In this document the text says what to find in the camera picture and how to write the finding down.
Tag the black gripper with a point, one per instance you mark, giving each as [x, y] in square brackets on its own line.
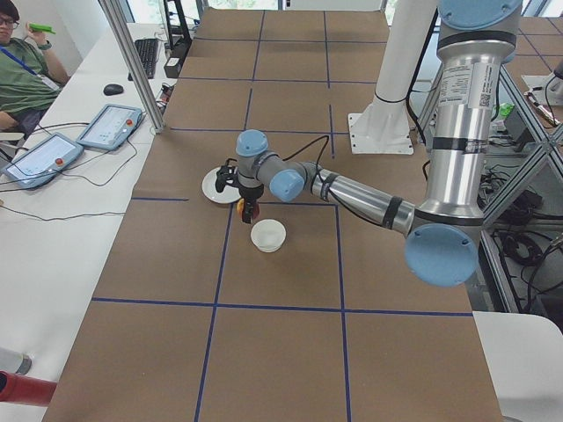
[251, 192]

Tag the red yellow apple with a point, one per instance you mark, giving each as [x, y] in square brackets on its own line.
[248, 209]

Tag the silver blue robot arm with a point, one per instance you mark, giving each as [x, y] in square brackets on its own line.
[442, 233]

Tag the white round plate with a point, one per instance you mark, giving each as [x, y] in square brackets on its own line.
[208, 186]

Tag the white bowl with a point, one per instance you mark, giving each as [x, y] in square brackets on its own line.
[268, 235]

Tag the black desktop box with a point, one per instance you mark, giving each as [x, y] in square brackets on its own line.
[173, 67]

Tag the far blue teach pendant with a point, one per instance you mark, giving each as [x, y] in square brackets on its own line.
[111, 127]

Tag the blue teach pendant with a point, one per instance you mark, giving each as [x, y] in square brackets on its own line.
[43, 162]
[111, 127]

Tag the black computer mouse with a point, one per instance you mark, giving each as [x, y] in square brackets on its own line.
[113, 89]

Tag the black keyboard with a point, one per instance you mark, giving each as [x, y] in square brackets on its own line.
[147, 50]

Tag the near blue teach pendant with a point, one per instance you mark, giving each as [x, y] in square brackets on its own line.
[43, 162]

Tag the person in green shirt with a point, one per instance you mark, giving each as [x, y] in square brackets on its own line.
[32, 76]

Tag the green handheld object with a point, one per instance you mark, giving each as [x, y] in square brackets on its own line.
[39, 28]

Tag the red bottle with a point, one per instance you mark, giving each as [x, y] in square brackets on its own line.
[21, 389]

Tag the white side table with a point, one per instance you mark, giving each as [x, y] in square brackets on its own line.
[524, 356]

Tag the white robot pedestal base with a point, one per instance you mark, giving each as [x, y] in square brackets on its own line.
[383, 126]

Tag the aluminium frame post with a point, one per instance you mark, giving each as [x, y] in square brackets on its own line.
[118, 24]

